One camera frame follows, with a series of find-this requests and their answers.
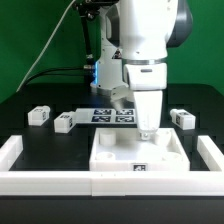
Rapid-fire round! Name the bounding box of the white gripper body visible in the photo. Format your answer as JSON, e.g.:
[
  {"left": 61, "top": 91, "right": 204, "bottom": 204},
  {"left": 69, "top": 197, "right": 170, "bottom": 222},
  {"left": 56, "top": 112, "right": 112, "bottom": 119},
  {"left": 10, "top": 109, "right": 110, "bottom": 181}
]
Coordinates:
[{"left": 123, "top": 63, "right": 167, "bottom": 140}]

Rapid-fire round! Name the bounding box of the white square tabletop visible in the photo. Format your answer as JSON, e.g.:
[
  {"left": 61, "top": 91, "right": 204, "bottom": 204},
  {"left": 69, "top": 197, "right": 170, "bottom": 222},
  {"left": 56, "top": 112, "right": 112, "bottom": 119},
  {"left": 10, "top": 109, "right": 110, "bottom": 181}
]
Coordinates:
[{"left": 89, "top": 128, "right": 190, "bottom": 172}]

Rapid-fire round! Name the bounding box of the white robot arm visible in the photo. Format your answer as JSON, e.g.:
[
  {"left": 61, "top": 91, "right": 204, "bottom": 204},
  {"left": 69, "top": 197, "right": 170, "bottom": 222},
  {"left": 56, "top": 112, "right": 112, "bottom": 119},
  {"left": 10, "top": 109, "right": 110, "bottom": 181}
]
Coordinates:
[{"left": 91, "top": 0, "right": 193, "bottom": 140}]

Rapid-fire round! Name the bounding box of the white U-shaped fence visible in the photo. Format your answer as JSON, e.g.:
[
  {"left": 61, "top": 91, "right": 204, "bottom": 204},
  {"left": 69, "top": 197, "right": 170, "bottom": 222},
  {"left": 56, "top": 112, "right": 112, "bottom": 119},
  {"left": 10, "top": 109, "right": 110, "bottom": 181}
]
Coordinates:
[{"left": 0, "top": 135, "right": 224, "bottom": 196}]

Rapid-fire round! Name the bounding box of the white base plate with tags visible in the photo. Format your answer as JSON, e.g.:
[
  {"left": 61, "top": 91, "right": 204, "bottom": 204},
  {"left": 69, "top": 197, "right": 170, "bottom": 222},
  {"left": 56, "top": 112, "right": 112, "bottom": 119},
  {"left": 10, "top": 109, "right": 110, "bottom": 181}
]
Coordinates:
[{"left": 76, "top": 108, "right": 136, "bottom": 124}]

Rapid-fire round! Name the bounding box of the black cable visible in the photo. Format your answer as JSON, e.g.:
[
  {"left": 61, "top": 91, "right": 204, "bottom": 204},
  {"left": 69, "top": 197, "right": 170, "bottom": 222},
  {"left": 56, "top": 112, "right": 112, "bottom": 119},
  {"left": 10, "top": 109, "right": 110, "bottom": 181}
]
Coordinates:
[{"left": 23, "top": 67, "right": 92, "bottom": 87}]

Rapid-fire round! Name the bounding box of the grey cable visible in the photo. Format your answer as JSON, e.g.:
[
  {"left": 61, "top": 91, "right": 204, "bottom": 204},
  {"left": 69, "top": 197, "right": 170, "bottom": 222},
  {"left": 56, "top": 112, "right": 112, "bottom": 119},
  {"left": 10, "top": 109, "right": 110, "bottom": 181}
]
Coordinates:
[{"left": 15, "top": 0, "right": 78, "bottom": 93}]

